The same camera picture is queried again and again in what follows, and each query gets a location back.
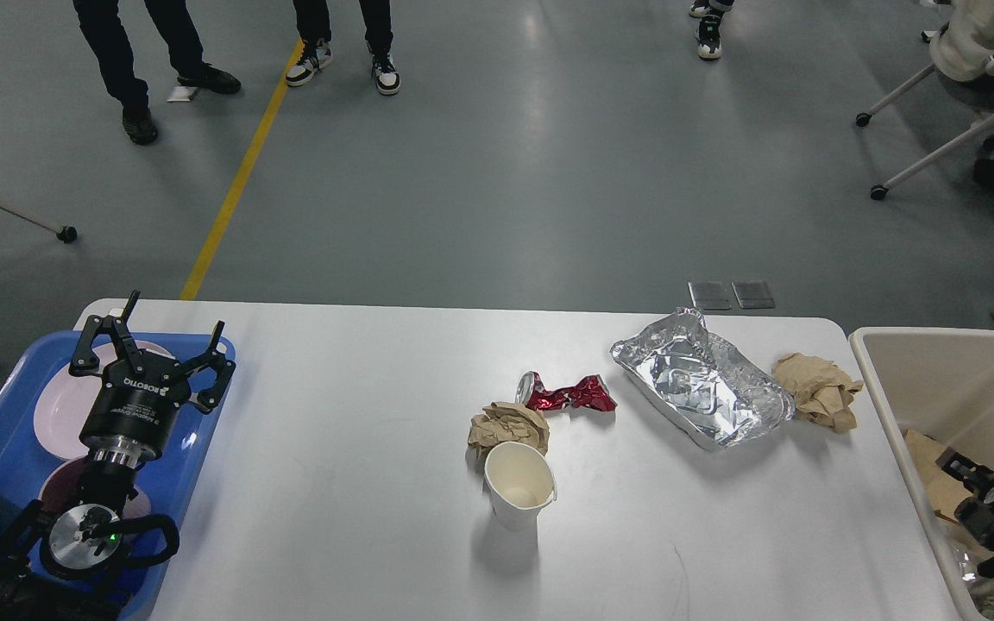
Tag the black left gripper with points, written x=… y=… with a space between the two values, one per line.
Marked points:
x=145 y=410

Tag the brown paper bag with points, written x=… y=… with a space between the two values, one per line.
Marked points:
x=944 y=492

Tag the clear plastic wrap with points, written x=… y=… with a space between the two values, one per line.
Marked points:
x=980 y=588

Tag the pink plate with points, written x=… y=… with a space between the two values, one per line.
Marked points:
x=60 y=414

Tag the pink mug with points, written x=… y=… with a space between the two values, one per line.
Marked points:
x=83 y=484

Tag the brown paper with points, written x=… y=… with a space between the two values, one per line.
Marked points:
x=822 y=390

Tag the aluminium foil tray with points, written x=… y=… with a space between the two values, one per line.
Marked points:
x=702 y=383

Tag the white paper cup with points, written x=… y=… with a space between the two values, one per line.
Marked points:
x=520 y=483

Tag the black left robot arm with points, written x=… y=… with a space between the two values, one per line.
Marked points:
x=71 y=573

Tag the beige plastic bin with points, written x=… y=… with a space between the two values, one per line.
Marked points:
x=938 y=382

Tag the blue plastic tray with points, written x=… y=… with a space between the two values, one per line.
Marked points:
x=168 y=482

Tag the metal floor plate right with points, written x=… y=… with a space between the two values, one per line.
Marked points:
x=753 y=294

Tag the metal floor plate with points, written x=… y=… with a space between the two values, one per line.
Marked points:
x=709 y=295
x=753 y=294

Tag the metal floor plate left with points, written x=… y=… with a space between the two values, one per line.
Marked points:
x=709 y=295

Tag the person in dark trousers left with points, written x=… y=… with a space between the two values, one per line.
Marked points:
x=102 y=27

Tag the crumpled brown paper ball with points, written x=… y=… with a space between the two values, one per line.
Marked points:
x=502 y=422

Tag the crushed red can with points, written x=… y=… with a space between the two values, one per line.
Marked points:
x=589 y=392

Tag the person with black sneakers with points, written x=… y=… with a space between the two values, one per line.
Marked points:
x=708 y=35

